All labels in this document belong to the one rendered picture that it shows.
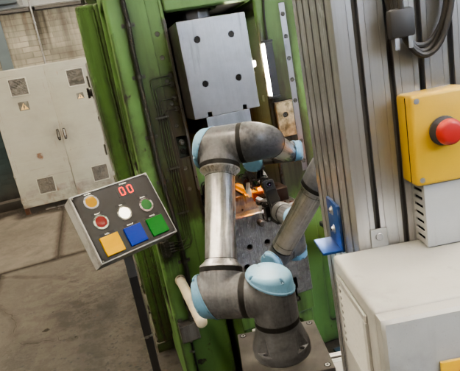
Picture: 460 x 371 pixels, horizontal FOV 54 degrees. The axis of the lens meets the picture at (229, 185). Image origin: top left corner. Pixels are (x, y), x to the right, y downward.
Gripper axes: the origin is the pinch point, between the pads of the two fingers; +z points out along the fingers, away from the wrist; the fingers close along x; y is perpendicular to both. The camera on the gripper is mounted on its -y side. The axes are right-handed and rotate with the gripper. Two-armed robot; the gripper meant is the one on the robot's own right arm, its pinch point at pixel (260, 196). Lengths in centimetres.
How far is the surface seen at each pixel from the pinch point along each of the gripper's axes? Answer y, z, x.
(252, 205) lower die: 8.0, 17.2, 1.0
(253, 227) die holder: 16.4, 11.4, -2.1
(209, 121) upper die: -33.5, 16.4, -10.7
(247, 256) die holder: 29.1, 11.7, -7.4
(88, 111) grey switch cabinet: -42, 548, -59
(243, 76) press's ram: -49, 16, 8
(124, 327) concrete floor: 99, 122, -73
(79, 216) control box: -12, -3, -71
